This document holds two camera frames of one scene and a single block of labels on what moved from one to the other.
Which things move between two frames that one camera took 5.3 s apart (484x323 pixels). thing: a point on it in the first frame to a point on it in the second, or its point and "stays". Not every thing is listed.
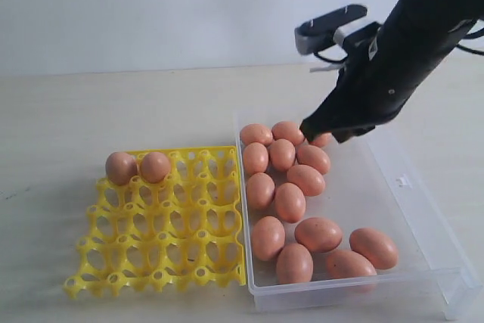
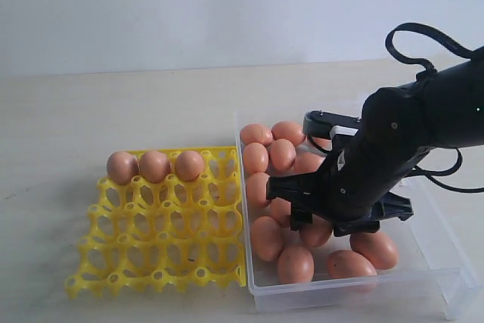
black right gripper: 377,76 to 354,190
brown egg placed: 155,167 stays
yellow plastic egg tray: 183,234 stays
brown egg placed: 314,156 to 282,154
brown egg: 375,246 stays
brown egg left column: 255,158 stays
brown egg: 349,263 stays
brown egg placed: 120,167 stays
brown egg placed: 282,154 to 189,165
